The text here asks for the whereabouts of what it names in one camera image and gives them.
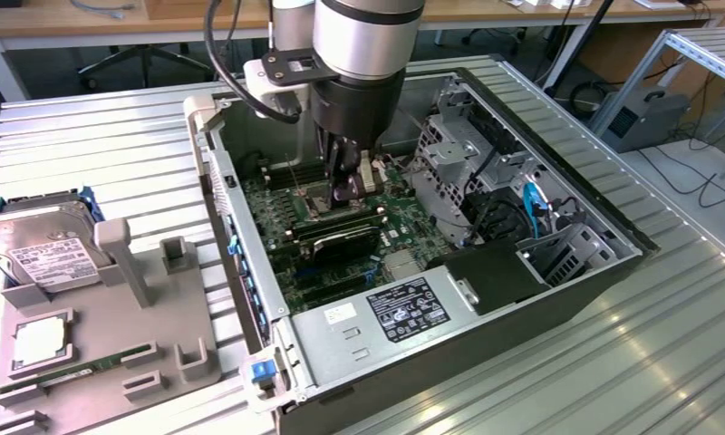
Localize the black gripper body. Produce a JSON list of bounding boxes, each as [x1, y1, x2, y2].
[[307, 75, 398, 150]]

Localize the green expansion card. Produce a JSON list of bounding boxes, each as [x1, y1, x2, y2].
[[294, 221, 381, 266]]

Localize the metal socket cover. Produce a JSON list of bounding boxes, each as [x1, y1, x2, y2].
[[355, 152, 401, 198]]

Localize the CPU socket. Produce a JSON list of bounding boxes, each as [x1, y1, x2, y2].
[[299, 180, 339, 221]]

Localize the black RAM slot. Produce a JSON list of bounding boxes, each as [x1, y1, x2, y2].
[[266, 165, 330, 190], [258, 153, 327, 177]]

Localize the thin metal locking lever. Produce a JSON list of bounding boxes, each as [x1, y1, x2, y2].
[[285, 152, 307, 192]]

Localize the installed RAM stick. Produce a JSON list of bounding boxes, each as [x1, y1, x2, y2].
[[291, 212, 389, 239]]

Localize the green motherboard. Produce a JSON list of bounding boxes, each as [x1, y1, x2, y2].
[[239, 152, 455, 314]]

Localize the perforated metal drive cage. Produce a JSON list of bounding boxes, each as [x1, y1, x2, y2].
[[407, 111, 546, 247]]

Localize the silver chipset heatsink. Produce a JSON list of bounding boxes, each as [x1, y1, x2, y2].
[[381, 251, 427, 280]]

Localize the black expansion slot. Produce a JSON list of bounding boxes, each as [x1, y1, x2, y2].
[[303, 280, 377, 308], [297, 270, 370, 296]]

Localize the black air shroud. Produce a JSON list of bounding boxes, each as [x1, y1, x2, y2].
[[425, 237, 552, 317]]

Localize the black office chair base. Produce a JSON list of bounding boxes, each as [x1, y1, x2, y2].
[[74, 43, 213, 90]]

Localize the grey power supply unit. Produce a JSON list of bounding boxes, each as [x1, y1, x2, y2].
[[287, 265, 482, 387]]

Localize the slotted metal disk bay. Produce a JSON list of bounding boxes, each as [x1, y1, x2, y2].
[[514, 220, 637, 290]]

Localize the black slanted stand pole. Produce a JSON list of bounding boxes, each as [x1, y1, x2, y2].
[[542, 0, 616, 92]]

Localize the blue disk caddy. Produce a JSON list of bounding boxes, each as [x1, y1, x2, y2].
[[0, 183, 107, 226]]

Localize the blue case latch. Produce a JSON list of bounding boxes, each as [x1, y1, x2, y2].
[[246, 360, 277, 386]]

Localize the open dark PC case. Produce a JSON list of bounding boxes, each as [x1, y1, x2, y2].
[[182, 66, 660, 435]]

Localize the long wooden desk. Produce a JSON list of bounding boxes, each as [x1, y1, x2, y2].
[[0, 0, 278, 103]]

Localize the grey parts rack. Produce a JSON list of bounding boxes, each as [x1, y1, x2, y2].
[[0, 217, 225, 435]]

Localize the grey box device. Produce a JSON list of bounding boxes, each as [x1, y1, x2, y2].
[[602, 88, 694, 154]]

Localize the silver hard disk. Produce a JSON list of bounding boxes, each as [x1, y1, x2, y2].
[[0, 198, 113, 294]]

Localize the green RAM stick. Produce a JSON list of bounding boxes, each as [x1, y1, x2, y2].
[[0, 351, 129, 395]]

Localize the silver CPU chip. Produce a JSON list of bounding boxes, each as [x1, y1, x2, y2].
[[10, 316, 73, 366]]

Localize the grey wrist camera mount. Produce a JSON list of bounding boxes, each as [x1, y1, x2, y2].
[[242, 47, 341, 121]]

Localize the thick black camera cable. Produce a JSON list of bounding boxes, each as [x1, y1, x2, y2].
[[202, 0, 299, 124]]

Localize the thin black hanging cable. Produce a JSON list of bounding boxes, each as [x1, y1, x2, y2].
[[218, 0, 243, 82]]

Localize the blue data wire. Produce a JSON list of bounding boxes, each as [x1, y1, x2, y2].
[[521, 179, 550, 240]]

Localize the grey cable on desk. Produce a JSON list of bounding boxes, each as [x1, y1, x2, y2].
[[70, 0, 138, 20]]

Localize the black floor cables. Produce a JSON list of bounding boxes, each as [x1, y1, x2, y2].
[[636, 138, 725, 233]]

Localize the aluminium frame table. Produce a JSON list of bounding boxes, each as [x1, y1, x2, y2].
[[589, 24, 725, 140]]

